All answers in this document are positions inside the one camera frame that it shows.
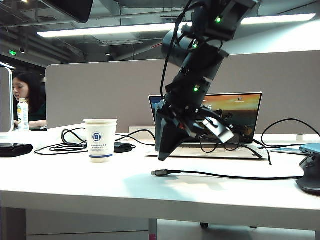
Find black computer mouse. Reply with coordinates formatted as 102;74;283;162
295;153;320;196

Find blue-grey USB hub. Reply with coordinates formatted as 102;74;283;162
299;142;320;155

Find grey white monitor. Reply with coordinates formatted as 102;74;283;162
0;62;16;135

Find black round eyeglasses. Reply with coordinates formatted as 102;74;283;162
198;133;273;166

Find white yellow drink bottle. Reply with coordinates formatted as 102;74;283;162
16;98;31;132

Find dark-haired seated person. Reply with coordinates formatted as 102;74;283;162
12;71;48;130

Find black wallet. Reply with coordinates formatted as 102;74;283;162
0;143;35;158

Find white paper cup blue logo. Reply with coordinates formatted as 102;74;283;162
84;121;118;164
83;118;118;124

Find long ceiling light bar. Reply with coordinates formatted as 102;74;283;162
36;13;317;38

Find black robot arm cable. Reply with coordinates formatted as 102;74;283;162
159;0;195;101

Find black charger cable with plug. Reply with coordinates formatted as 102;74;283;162
151;118;313;181

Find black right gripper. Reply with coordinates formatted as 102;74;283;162
155;92;223;162

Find silver open laptop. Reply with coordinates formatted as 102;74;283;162
144;91;268;161

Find black hub cable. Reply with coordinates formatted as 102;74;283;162
252;139;304;150

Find grey under-desk cabinet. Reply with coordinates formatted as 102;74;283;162
0;207;151;240

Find grey desk divider panel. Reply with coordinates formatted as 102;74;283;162
45;49;320;141

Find black power adapter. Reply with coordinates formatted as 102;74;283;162
114;141;137;154

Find black adapter laptop cable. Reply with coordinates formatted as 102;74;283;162
115;129;159;146

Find black coiled power cord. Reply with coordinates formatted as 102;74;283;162
34;127;89;156

